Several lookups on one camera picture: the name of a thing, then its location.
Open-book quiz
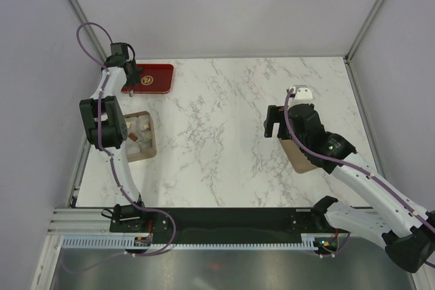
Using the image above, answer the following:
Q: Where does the gold box lid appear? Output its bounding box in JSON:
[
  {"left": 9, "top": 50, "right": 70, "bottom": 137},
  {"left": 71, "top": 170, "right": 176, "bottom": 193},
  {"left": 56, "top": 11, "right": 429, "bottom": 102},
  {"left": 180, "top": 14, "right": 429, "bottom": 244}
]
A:
[{"left": 279, "top": 139, "right": 317, "bottom": 174}]

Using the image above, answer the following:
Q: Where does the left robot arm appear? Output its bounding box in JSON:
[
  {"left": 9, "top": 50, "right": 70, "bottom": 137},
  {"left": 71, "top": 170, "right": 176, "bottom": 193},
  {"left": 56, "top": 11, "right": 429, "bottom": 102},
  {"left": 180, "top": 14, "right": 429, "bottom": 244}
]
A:
[{"left": 79, "top": 42, "right": 149, "bottom": 232}]

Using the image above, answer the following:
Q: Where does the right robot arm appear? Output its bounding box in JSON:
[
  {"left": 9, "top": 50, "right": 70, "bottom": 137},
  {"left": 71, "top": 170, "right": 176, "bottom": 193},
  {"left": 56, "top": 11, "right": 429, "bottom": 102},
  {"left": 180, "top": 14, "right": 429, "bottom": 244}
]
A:
[{"left": 264, "top": 103, "right": 434, "bottom": 273}]

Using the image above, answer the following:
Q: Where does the red chocolate tray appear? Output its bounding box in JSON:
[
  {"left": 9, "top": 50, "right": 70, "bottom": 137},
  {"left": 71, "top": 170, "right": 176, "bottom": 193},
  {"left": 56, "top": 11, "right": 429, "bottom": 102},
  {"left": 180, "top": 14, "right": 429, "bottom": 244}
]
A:
[{"left": 121, "top": 63, "right": 175, "bottom": 94}]

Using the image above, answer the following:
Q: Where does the brown square chocolate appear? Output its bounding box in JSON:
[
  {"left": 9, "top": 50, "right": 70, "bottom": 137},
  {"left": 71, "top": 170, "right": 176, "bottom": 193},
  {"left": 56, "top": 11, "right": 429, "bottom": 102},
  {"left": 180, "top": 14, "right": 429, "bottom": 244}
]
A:
[{"left": 128, "top": 133, "right": 138, "bottom": 142}]

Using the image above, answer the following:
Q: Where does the gold chocolate box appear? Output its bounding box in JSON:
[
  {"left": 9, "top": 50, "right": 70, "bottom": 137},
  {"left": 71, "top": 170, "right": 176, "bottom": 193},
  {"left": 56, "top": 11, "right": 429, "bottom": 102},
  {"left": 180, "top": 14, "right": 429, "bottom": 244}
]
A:
[{"left": 124, "top": 111, "right": 157, "bottom": 163}]

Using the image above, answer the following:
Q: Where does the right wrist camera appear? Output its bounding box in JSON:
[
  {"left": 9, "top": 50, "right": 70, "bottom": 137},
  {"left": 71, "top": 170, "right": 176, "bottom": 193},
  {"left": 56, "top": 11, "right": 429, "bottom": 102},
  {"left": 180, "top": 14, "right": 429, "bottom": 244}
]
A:
[{"left": 288, "top": 85, "right": 314, "bottom": 106}]

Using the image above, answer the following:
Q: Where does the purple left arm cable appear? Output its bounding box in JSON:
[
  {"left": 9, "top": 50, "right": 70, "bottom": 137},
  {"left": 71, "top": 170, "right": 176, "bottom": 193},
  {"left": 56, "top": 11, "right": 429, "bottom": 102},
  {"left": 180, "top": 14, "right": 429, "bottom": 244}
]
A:
[{"left": 63, "top": 22, "right": 177, "bottom": 274}]

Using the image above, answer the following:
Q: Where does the right aluminium frame post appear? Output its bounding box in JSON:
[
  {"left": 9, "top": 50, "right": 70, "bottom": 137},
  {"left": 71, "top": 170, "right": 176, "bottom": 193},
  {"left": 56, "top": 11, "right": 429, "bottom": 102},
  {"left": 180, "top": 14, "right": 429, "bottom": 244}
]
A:
[{"left": 343, "top": 0, "right": 387, "bottom": 65}]

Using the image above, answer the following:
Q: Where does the aluminium frame post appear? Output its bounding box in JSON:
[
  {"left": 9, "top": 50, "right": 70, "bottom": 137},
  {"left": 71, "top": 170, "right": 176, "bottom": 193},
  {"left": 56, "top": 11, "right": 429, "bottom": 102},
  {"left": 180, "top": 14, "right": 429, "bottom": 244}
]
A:
[
  {"left": 67, "top": 0, "right": 106, "bottom": 60},
  {"left": 343, "top": 0, "right": 387, "bottom": 65}
]

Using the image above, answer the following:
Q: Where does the left aluminium frame post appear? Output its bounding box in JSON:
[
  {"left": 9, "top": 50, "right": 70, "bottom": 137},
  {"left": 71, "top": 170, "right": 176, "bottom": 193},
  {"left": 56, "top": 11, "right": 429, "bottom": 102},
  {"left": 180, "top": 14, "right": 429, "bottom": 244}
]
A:
[{"left": 67, "top": 0, "right": 106, "bottom": 60}]

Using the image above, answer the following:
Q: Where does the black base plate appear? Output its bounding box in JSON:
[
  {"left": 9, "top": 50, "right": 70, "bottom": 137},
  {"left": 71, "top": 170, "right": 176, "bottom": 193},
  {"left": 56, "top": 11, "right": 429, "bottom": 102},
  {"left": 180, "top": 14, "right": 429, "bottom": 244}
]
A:
[{"left": 109, "top": 207, "right": 334, "bottom": 243}]

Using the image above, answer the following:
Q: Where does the white cable duct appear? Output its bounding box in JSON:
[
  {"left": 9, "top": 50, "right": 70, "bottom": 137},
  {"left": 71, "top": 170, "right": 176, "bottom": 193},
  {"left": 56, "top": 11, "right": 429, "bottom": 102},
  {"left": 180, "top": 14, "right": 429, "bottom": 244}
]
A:
[{"left": 61, "top": 235, "right": 317, "bottom": 251}]

